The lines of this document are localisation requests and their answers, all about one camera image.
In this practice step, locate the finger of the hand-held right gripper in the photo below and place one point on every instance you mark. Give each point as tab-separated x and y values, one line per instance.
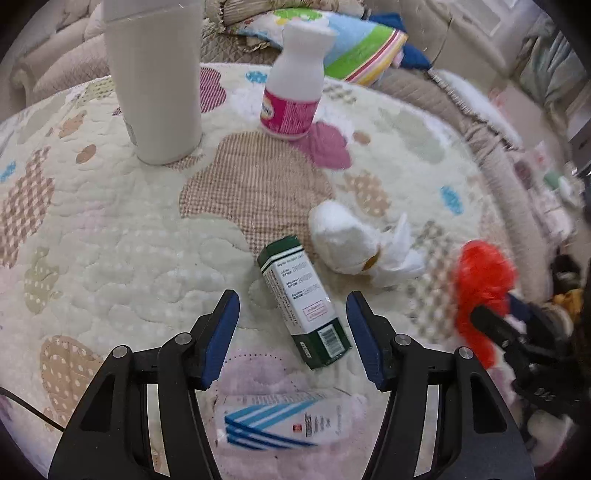
496	327
531	314

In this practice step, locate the beige tufted sofa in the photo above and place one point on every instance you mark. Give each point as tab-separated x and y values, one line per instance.
60	50

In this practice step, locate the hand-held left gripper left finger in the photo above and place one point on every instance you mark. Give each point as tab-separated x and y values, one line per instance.
221	341

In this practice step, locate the white bottle pink label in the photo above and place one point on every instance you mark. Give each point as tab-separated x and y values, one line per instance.
293	83

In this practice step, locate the white blue carton box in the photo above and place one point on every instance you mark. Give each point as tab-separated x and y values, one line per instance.
286	422

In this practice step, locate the blue cloth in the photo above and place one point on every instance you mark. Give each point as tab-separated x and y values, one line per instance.
413	50

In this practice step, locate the white frilled pillow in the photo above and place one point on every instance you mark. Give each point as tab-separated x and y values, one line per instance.
480	106

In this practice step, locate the pale green curtain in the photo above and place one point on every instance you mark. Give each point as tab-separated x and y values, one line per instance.
551	69

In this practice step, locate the beige floral pillow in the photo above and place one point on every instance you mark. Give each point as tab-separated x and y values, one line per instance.
244	11

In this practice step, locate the brown yellow plush toy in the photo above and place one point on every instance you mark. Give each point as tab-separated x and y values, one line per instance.
568	300

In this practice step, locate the crumpled white tissue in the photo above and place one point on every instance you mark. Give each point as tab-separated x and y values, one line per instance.
344	240

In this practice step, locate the red fluffy toy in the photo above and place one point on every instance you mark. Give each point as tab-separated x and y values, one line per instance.
482	277

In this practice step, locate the green white plush toy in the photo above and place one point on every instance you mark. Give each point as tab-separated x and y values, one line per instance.
561	187

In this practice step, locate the colourful cartoon pillow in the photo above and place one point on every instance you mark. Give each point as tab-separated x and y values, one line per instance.
360	46

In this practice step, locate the green white carton box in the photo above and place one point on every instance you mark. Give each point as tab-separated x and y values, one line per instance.
300	300

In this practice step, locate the tall white bottle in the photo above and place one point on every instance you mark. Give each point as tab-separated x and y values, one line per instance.
154	83

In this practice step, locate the person's right forearm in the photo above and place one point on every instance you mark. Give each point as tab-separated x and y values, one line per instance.
547	438

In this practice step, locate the patchwork patterned quilt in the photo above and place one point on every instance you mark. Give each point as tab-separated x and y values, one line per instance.
138	230

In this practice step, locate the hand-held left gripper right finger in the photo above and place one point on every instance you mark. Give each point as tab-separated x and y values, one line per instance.
367	341

